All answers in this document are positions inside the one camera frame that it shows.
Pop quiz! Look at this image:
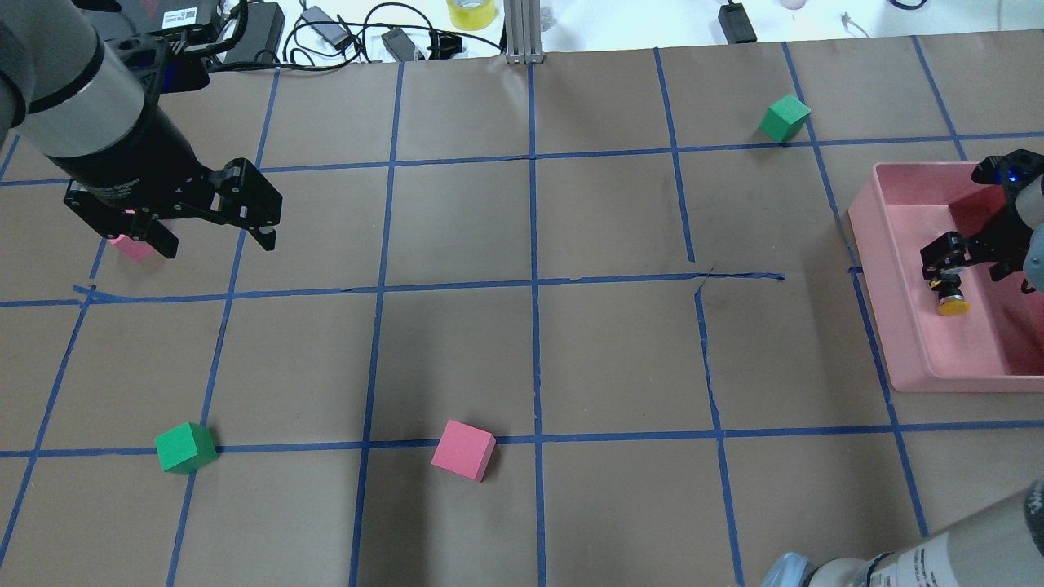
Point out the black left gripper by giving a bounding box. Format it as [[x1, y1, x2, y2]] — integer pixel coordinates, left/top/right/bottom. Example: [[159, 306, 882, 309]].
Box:
[[64, 104, 283, 259]]

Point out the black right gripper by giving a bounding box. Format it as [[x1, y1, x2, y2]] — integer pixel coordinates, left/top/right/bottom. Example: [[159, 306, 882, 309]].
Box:
[[921, 191, 1043, 284]]

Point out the yellow push button switch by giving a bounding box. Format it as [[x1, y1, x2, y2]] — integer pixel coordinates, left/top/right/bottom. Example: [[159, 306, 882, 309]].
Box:
[[929, 274, 971, 316]]

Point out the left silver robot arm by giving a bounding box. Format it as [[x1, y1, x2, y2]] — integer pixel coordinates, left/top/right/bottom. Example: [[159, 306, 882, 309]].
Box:
[[1, 1, 283, 258]]

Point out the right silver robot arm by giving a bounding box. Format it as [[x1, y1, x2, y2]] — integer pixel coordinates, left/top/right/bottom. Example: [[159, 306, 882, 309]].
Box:
[[764, 186, 1042, 586]]

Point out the pink cube far side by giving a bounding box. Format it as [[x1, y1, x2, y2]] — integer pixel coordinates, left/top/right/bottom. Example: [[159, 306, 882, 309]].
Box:
[[106, 235, 156, 263]]

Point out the pink plastic bin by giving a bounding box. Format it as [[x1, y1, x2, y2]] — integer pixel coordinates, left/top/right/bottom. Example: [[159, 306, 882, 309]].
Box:
[[849, 162, 1043, 394]]

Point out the green cube near bin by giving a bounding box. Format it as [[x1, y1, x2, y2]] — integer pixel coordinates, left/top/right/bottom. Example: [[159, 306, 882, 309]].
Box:
[[759, 94, 812, 144]]

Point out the green cube near base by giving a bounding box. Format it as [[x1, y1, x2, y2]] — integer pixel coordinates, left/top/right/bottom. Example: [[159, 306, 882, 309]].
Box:
[[155, 422, 219, 475]]

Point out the black power adapter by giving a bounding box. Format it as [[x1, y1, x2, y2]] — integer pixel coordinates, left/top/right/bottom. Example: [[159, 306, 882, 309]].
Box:
[[717, 1, 758, 45]]

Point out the yellow tape roll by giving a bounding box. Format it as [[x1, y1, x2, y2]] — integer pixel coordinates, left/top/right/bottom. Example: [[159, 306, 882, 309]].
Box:
[[446, 0, 497, 31]]

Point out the pink cube near bases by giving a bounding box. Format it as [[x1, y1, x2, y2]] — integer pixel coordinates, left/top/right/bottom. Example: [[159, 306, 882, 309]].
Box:
[[430, 419, 497, 483]]

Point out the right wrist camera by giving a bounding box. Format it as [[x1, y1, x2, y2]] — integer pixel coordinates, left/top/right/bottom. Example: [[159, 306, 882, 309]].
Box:
[[971, 149, 1043, 191]]

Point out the aluminium frame post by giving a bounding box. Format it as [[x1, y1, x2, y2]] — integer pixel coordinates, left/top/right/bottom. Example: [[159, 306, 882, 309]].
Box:
[[503, 0, 545, 64]]

